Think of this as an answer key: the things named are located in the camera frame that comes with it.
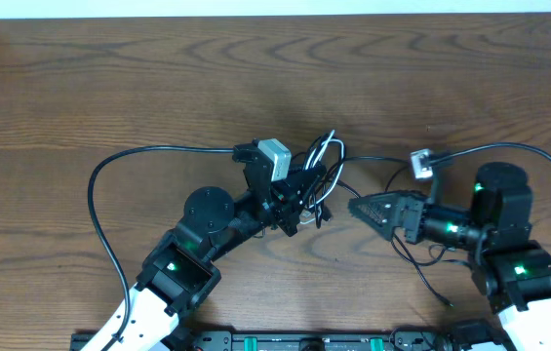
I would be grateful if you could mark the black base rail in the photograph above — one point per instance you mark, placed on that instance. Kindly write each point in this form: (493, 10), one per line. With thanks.
(464, 336)

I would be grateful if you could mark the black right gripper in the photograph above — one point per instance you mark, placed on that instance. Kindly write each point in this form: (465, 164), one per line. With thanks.
(415, 207)

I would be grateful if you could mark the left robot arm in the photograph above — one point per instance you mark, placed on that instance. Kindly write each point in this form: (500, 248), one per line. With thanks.
(180, 272)

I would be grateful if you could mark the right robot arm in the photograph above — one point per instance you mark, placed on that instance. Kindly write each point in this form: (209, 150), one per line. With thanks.
(510, 269)

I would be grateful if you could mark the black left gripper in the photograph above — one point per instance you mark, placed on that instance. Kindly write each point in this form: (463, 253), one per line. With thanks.
(284, 205)

